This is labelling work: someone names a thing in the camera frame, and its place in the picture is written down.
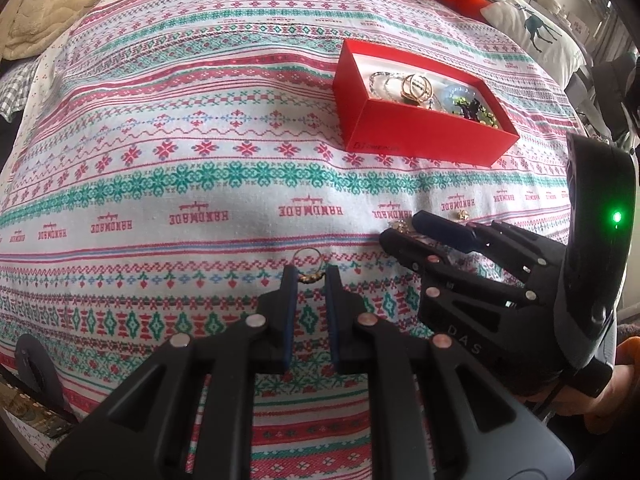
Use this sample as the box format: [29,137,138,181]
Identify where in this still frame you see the gold ring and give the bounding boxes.
[291,248,329,285]

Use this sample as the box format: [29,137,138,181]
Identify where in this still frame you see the blue bead bracelet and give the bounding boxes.
[440,85,481,112]

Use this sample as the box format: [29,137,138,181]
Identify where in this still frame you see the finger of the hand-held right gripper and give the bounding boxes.
[412,211,564,287]
[379,227,539,307]

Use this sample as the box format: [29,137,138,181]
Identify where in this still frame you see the checkered bed sheet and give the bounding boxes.
[0,62,47,122]

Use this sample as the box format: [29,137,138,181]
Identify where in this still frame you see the white deer print pillow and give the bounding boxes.
[487,0,589,92]

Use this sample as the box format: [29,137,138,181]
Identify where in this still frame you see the red cardboard box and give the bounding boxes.
[332,37,521,167]

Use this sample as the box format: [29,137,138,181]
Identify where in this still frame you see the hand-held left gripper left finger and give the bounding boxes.
[47,265,300,480]

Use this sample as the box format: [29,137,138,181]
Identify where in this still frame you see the black curved object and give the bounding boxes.
[14,334,68,413]

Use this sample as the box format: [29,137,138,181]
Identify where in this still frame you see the gold hoop earrings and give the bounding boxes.
[400,72,441,109]

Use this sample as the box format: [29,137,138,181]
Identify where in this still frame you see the beige fleece blanket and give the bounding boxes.
[0,0,159,62]

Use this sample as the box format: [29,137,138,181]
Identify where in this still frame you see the dark beaded jewellery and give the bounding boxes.
[452,97,484,121]

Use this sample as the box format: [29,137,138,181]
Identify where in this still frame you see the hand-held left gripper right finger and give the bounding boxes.
[323,265,518,480]

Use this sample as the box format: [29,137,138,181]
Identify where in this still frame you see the person's right hand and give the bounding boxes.
[582,335,640,436]

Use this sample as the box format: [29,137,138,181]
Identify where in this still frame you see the green bead bracelet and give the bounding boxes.
[472,105,502,129]

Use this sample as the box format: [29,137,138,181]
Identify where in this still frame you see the dark chair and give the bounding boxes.
[565,50,640,152]

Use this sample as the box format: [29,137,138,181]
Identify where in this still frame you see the patterned knit-print bedspread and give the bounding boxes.
[0,0,596,480]

